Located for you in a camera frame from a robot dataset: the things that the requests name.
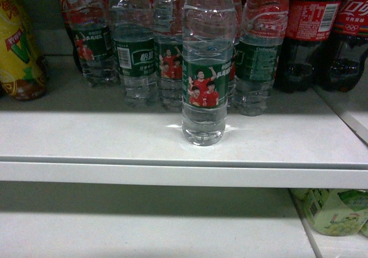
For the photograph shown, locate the water bottle athletes label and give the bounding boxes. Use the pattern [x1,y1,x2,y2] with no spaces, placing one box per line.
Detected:
[182,0,236,146]

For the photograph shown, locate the white metal shelf board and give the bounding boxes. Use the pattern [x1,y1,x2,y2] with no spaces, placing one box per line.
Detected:
[1,56,367,188]

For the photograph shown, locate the middle rear water bottle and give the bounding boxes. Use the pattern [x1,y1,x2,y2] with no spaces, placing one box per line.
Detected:
[153,0,185,112]

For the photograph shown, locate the water bottle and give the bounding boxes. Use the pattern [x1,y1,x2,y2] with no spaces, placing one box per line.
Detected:
[232,0,289,117]
[65,0,118,87]
[153,0,185,112]

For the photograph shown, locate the water bottle barcode green label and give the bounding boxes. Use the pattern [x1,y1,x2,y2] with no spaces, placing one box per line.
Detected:
[108,0,158,107]

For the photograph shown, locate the right rear water bottle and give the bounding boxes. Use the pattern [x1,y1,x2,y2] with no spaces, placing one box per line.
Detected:
[232,0,289,117]

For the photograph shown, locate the far left water bottle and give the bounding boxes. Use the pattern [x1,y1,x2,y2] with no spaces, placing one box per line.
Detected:
[65,0,118,87]

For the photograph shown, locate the lower white shelf board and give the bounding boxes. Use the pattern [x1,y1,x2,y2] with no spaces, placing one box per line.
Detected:
[1,212,367,257]

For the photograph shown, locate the yellow lemon tea bottle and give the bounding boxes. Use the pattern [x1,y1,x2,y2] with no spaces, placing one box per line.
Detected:
[1,0,46,101]

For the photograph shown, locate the cola bottle red label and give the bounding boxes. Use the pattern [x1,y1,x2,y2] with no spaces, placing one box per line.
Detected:
[275,0,341,93]

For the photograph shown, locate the right cola bottle olympic label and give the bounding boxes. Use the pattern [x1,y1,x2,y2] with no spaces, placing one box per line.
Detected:
[321,0,367,92]

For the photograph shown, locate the green drink carton pack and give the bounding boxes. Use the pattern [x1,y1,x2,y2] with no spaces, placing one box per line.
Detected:
[289,188,367,236]

